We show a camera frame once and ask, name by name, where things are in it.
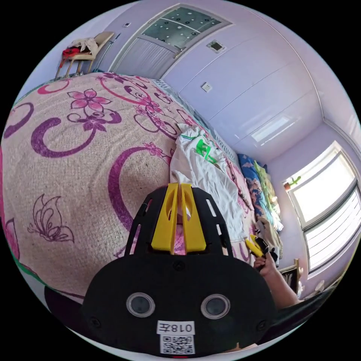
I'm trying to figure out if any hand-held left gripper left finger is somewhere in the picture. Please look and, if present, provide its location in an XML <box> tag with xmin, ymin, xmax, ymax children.
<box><xmin>151</xmin><ymin>183</ymin><xmax>179</xmax><ymax>252</ymax></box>

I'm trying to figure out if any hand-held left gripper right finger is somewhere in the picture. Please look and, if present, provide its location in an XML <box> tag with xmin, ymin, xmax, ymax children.
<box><xmin>181</xmin><ymin>184</ymin><xmax>206</xmax><ymax>252</ymax></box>

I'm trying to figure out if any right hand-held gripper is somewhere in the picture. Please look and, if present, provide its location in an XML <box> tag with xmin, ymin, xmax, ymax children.
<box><xmin>244</xmin><ymin>234</ymin><xmax>279</xmax><ymax>262</ymax></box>

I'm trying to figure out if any white short sleeve green print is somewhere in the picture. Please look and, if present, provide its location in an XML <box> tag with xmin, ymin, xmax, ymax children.
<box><xmin>169</xmin><ymin>123</ymin><xmax>246</xmax><ymax>243</ymax></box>

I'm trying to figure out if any person's right forearm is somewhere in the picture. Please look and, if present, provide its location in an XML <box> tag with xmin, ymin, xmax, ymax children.
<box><xmin>265</xmin><ymin>269</ymin><xmax>301</xmax><ymax>308</ymax></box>

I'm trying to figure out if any person's right hand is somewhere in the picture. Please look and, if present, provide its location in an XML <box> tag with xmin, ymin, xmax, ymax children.
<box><xmin>253</xmin><ymin>255</ymin><xmax>279</xmax><ymax>279</ymax></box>

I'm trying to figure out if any pile of folded quilts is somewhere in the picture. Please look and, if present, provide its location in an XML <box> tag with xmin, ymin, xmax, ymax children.
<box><xmin>238</xmin><ymin>153</ymin><xmax>284</xmax><ymax>232</ymax></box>

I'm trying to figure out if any green potted plant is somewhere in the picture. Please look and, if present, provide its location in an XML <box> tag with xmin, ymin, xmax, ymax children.
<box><xmin>284</xmin><ymin>176</ymin><xmax>302</xmax><ymax>191</ymax></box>

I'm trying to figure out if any window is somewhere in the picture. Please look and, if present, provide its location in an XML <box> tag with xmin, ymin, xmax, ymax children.
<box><xmin>283</xmin><ymin>140</ymin><xmax>361</xmax><ymax>279</ymax></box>

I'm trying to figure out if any bed with floral sheet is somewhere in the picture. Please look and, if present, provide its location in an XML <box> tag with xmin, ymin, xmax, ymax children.
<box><xmin>0</xmin><ymin>72</ymin><xmax>282</xmax><ymax>300</ymax></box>

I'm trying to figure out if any door with dotted glass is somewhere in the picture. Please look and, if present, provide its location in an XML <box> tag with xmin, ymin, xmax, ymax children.
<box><xmin>108</xmin><ymin>4</ymin><xmax>235</xmax><ymax>81</ymax></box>

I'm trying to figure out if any beige chair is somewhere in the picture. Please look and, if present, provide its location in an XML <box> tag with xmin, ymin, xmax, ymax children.
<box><xmin>55</xmin><ymin>31</ymin><xmax>115</xmax><ymax>80</ymax></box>

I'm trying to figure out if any pile of clothes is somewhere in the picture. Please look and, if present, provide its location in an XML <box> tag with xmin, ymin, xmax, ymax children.
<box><xmin>62</xmin><ymin>38</ymin><xmax>100</xmax><ymax>59</ymax></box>

